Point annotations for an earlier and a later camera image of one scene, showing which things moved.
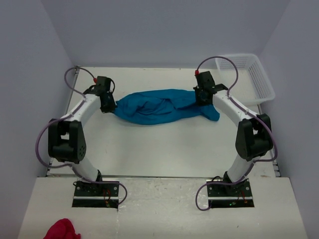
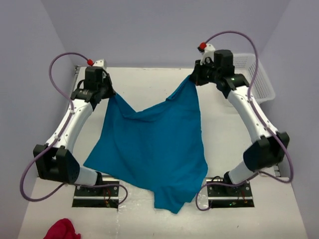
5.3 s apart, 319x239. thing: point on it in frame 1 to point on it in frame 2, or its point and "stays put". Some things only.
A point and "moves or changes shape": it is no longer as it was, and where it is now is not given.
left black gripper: x=110 y=108 to x=110 y=93
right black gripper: x=198 y=89 to x=197 y=75
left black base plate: x=98 y=194 stays put
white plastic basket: x=253 y=85 stays put
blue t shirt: x=161 y=107 moves or changes shape
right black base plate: x=225 y=194 stays put
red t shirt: x=62 y=229 stays put
